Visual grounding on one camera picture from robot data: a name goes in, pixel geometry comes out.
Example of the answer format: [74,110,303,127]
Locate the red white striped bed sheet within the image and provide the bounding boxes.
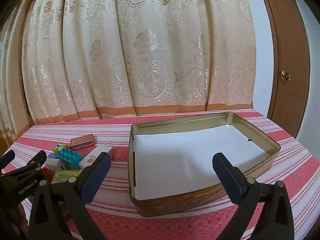
[0,109,320,240]

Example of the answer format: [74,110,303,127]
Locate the white paper lining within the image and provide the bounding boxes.
[132,125,269,201]

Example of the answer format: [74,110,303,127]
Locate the small white box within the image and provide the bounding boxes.
[44,158,68,174]

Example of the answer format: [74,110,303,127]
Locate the rose gold compact case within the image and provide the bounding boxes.
[70,134,95,150]

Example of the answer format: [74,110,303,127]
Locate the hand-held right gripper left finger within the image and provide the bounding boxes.
[26,151,112,240]

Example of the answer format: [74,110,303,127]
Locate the lime green printed block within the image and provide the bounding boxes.
[52,143,69,155]

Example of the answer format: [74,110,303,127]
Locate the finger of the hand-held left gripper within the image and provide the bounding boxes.
[0,150,16,172]
[14,151,47,178]

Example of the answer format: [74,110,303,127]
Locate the blue building block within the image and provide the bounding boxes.
[56,148,83,170]

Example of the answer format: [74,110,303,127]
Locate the brown wooden door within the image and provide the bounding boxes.
[257,0,312,139]

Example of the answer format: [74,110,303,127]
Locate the gold metal tin box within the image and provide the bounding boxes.
[129,112,281,217]

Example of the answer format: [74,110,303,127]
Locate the long white box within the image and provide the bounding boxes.
[78,145,114,170]

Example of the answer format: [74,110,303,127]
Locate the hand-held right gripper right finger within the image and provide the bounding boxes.
[212,152,295,240]

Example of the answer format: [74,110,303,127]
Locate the green white packet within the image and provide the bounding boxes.
[51,170,83,184]

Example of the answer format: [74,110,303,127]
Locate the cream floral curtain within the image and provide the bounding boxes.
[0,0,258,153]

